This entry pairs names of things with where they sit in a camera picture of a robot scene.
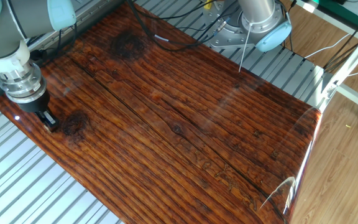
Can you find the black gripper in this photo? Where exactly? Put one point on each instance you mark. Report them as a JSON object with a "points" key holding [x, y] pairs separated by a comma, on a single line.
{"points": [[34, 104]]}

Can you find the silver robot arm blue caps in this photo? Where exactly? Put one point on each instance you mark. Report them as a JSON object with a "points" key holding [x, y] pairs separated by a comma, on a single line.
{"points": [[2, 34]]}

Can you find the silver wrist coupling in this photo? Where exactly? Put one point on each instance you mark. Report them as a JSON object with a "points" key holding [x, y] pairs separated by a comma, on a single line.
{"points": [[23, 85]]}

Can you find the glossy wood-print table mat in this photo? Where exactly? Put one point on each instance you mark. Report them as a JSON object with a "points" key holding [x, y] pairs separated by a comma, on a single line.
{"points": [[182, 124]]}

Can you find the yellow plastic clip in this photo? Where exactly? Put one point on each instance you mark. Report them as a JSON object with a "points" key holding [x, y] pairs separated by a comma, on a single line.
{"points": [[208, 4]]}

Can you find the silver robot mounting plate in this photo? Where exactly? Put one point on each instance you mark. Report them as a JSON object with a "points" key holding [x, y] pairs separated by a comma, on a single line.
{"points": [[228, 39]]}

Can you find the white table bar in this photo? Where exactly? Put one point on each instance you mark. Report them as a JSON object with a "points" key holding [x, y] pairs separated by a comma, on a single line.
{"points": [[304, 6]]}

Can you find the green board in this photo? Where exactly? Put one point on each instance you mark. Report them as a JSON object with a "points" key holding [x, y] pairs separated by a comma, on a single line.
{"points": [[328, 4]]}

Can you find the white wrist mount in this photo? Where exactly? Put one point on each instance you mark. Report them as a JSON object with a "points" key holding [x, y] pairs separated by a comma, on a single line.
{"points": [[5, 67]]}

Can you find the aluminium frame post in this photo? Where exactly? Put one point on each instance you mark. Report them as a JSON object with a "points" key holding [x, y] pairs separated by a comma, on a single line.
{"points": [[353, 56]]}

